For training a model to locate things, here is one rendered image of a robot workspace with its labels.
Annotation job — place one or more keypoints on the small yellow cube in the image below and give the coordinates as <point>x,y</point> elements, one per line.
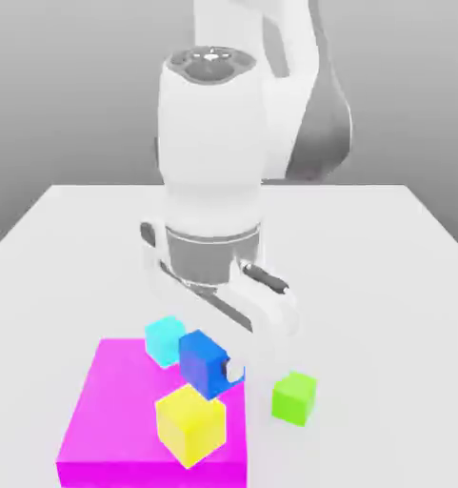
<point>190,423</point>

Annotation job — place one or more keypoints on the large magenta box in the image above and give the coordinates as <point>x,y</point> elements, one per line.
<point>114,411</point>

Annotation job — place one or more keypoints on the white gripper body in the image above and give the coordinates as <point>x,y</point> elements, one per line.
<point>266,316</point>

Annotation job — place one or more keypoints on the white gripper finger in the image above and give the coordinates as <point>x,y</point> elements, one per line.
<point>236,370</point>

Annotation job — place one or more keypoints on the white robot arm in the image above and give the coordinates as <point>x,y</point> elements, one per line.
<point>209,145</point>

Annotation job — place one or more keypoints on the small green cube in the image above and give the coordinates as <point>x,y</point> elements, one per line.
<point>293,398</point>

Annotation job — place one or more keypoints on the small cyan cube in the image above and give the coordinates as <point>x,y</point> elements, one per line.
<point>162,341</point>

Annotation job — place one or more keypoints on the small blue cube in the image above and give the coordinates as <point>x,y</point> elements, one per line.
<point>202,366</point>

